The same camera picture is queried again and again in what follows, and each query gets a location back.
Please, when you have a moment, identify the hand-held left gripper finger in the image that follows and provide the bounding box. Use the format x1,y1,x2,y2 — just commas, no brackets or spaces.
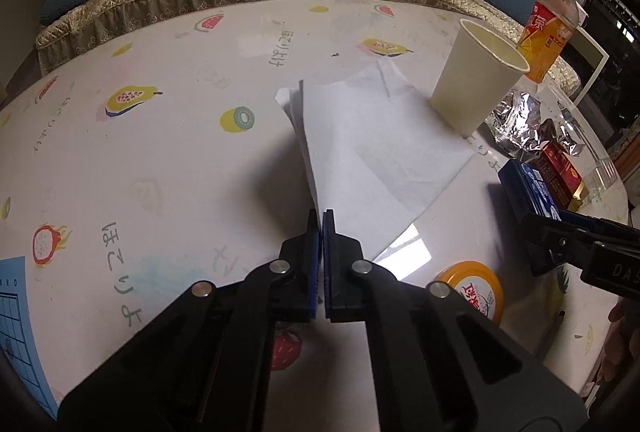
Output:
57,209,321,432
322,209,591,432

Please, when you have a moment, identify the red cigarette box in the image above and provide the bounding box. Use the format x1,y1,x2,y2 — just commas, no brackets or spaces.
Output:
537,139,586,213

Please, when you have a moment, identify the clear plastic packaging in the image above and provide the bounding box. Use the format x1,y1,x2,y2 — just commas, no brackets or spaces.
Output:
547,79,618,203

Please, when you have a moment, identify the orange drink bottle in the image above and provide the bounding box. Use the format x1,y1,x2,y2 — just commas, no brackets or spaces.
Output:
516,0,581,85

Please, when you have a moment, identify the person's right hand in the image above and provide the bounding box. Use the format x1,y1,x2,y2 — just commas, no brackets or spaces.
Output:
599,298,637,388

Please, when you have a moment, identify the silver foil bag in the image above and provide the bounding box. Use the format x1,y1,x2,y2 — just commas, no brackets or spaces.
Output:
487,92,586,160

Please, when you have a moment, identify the white paper sheet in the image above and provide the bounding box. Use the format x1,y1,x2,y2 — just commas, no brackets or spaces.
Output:
275,59,476,263

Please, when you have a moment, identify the white side table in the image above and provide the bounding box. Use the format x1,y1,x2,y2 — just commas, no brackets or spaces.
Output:
565,2,610,107

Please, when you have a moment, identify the white paper cup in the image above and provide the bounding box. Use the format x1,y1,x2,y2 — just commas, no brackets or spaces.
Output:
430,18,531,137

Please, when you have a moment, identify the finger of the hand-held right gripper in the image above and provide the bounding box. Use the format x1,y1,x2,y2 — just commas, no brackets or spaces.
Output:
520,213,598,277
557,209,640,243

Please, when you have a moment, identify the dark blue box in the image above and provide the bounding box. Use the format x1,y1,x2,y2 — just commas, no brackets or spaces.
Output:
498,158,566,220

